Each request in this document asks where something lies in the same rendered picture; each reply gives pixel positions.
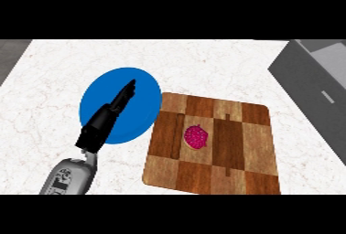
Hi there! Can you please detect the blue round plate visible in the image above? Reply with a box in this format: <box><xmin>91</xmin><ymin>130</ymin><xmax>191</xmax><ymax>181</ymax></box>
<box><xmin>78</xmin><ymin>67</ymin><xmax>163</xmax><ymax>145</ymax></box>

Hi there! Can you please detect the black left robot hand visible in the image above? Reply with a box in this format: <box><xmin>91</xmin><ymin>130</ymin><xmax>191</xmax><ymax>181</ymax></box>
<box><xmin>73</xmin><ymin>79</ymin><xmax>137</xmax><ymax>154</ymax></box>

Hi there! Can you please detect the wooden checkered cutting board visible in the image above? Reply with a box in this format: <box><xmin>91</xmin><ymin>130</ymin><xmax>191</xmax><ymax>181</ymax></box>
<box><xmin>140</xmin><ymin>91</ymin><xmax>282</xmax><ymax>196</ymax></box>

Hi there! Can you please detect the magenta bell pepper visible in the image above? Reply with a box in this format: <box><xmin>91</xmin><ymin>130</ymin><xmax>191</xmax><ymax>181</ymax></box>
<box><xmin>181</xmin><ymin>123</ymin><xmax>211</xmax><ymax>151</ymax></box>

